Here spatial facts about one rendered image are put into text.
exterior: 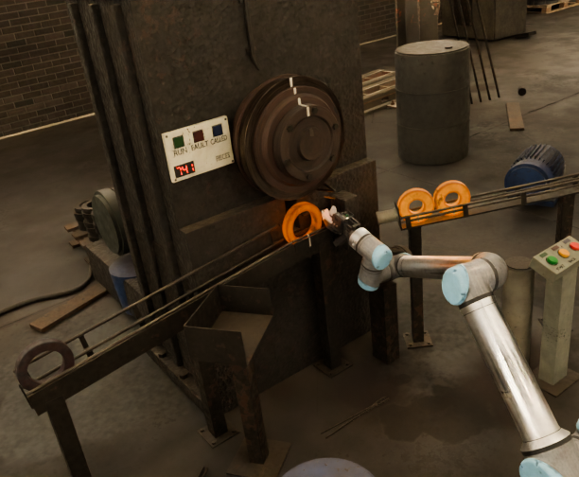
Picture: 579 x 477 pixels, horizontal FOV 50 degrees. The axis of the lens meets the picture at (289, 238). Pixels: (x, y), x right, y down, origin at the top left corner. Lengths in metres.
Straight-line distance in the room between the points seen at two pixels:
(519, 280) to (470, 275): 0.68
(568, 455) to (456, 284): 0.57
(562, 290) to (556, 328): 0.18
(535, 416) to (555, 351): 0.81
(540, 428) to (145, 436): 1.59
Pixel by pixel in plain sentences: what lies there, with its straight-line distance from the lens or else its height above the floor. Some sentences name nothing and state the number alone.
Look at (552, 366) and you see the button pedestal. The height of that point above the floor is 0.10.
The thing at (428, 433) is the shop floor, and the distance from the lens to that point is 2.63.
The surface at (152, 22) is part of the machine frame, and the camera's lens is 2.21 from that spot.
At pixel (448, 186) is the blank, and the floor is 0.78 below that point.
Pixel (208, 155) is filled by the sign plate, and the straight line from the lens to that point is 2.34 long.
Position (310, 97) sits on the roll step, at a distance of 2.34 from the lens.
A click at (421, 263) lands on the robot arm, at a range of 2.40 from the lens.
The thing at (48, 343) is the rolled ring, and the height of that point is 0.72.
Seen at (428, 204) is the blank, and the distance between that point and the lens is 2.74.
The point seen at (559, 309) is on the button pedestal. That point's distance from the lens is 2.67.
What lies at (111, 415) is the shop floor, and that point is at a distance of 2.98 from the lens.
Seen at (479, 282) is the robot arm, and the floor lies 0.79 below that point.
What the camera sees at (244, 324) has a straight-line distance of 2.23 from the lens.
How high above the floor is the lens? 1.83
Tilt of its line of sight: 26 degrees down
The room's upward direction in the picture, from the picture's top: 7 degrees counter-clockwise
